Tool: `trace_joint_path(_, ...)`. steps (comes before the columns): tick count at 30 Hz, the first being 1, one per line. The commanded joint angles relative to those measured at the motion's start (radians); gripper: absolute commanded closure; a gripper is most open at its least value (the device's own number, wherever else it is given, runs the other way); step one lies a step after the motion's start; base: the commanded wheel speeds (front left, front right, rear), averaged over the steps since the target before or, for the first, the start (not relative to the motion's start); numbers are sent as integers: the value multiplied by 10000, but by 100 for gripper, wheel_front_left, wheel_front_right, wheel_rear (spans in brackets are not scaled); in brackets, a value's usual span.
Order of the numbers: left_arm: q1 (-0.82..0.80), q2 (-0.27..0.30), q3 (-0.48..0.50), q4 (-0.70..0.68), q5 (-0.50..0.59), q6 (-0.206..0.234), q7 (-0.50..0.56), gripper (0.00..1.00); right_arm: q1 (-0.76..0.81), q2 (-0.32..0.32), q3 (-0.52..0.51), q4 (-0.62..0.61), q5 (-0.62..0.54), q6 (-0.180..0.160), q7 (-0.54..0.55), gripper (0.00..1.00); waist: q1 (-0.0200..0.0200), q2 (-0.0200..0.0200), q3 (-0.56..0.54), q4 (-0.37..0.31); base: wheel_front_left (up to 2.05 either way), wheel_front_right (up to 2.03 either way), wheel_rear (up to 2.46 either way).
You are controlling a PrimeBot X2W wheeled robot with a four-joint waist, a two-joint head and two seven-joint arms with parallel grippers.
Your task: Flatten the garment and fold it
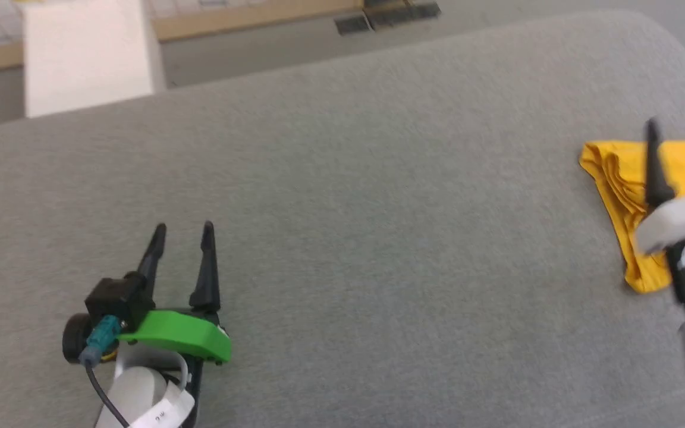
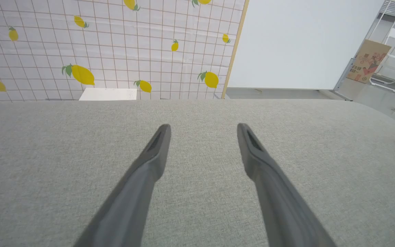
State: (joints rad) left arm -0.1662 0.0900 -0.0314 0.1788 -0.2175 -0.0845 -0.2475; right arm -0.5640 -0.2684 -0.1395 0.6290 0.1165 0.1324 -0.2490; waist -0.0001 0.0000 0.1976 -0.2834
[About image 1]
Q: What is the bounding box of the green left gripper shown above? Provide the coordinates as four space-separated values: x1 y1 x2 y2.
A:
118 221 232 364

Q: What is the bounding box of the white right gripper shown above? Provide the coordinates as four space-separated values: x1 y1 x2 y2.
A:
634 117 685 257

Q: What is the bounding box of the yellow T-shirt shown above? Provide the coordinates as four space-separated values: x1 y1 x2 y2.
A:
579 138 685 294

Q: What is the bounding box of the white box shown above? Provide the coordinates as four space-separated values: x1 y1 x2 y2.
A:
23 0 168 118

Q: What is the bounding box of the lemon print grid panel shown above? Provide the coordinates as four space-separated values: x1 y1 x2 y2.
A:
0 0 368 77

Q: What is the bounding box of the small black floor mat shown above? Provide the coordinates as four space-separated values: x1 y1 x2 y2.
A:
334 15 370 36

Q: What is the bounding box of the large black floor mat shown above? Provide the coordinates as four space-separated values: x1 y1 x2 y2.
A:
365 0 442 29

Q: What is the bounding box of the black camera cable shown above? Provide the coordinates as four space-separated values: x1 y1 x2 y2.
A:
84 351 132 428

